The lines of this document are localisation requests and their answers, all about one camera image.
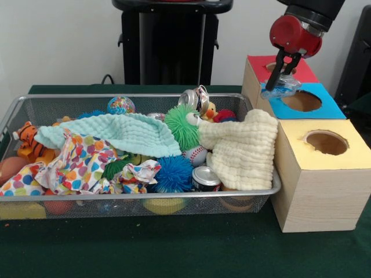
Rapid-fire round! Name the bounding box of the polka dot colourful cloth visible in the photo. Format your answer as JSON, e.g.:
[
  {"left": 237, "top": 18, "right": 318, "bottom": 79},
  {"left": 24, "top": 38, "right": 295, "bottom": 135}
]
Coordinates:
[{"left": 0, "top": 132, "right": 162, "bottom": 196}]

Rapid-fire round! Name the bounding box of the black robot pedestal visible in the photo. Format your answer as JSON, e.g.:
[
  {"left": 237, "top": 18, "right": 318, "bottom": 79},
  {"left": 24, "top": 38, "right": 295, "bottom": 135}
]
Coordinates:
[{"left": 112, "top": 0, "right": 234, "bottom": 86}]

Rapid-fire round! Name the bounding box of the dark green side table cloth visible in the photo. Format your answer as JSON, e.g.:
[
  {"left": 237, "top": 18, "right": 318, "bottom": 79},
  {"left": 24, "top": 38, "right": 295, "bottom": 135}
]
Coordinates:
[{"left": 347, "top": 92, "right": 371, "bottom": 116}]

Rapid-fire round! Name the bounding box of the small globe ball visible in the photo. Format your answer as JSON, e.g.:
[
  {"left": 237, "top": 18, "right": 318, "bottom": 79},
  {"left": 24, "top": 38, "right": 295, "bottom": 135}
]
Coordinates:
[{"left": 107, "top": 96, "right": 136, "bottom": 115}]

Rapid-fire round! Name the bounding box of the clear plastic bottle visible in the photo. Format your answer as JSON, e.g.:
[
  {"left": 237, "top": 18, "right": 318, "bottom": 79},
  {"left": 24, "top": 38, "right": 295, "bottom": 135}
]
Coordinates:
[{"left": 261, "top": 74, "right": 303, "bottom": 101}]

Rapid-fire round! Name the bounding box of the blue spiky rubber ball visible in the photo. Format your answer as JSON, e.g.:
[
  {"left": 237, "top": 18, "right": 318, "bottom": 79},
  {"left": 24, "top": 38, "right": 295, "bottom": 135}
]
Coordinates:
[{"left": 154, "top": 155, "right": 194, "bottom": 193}]

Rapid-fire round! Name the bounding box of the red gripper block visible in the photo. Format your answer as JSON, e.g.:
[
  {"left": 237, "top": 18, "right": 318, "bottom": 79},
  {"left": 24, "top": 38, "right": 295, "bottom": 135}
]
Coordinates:
[{"left": 270, "top": 14, "right": 324, "bottom": 92}]

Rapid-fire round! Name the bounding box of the shallow wire mesh bin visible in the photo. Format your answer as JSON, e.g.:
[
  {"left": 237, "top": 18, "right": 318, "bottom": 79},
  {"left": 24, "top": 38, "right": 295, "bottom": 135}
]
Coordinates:
[{"left": 0, "top": 93, "right": 282, "bottom": 220}]

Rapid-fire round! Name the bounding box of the mint green fuzzy cloth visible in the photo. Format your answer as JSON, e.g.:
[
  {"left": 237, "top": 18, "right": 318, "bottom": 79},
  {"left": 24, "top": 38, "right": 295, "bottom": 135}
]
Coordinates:
[{"left": 35, "top": 113, "right": 182, "bottom": 158}]

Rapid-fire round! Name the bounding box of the wooden box with three holes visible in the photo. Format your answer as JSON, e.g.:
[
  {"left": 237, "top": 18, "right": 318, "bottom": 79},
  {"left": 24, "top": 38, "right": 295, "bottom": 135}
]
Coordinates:
[{"left": 241, "top": 55, "right": 371, "bottom": 233}]

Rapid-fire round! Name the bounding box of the cream knitted cloth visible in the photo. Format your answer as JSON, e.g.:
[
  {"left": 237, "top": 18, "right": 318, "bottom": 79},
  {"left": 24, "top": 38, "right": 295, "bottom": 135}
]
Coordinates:
[{"left": 197, "top": 108, "right": 279, "bottom": 191}]

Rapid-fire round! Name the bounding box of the green spiky rubber ball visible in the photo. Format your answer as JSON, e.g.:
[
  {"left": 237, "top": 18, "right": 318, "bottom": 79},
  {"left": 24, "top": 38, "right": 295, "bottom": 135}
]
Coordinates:
[{"left": 165, "top": 104, "right": 203, "bottom": 151}]

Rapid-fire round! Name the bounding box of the brown toy football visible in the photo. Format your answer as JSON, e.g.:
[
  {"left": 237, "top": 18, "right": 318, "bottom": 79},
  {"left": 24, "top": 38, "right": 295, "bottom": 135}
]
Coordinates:
[{"left": 0, "top": 156, "right": 27, "bottom": 186}]

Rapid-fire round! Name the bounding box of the black labelled silver can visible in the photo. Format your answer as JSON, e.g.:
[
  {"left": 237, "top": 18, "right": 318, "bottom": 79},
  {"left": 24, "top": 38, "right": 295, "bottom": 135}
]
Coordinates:
[{"left": 191, "top": 165, "right": 223, "bottom": 192}]

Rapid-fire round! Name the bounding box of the crushed silver can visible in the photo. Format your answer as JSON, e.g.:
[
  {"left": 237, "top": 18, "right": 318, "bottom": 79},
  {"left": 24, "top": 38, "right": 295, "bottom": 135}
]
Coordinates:
[{"left": 178, "top": 86, "right": 210, "bottom": 114}]

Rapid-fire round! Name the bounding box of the black upright panel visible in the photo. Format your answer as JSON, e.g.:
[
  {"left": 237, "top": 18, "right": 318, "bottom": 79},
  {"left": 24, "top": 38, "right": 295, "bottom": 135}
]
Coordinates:
[{"left": 335, "top": 5, "right": 371, "bottom": 116}]

